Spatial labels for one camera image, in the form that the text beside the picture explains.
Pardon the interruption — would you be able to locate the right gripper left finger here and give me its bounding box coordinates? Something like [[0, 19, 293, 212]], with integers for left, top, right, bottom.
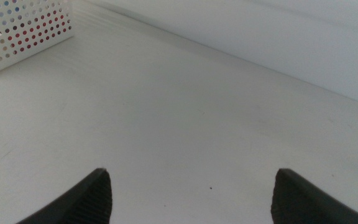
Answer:
[[14, 167, 114, 224]]

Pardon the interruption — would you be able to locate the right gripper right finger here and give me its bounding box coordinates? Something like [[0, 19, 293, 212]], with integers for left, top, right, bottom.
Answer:
[[270, 168, 358, 224]]

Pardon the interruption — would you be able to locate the white perforated plastic basket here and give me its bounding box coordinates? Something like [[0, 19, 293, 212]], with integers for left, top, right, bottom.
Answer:
[[0, 0, 75, 80]]

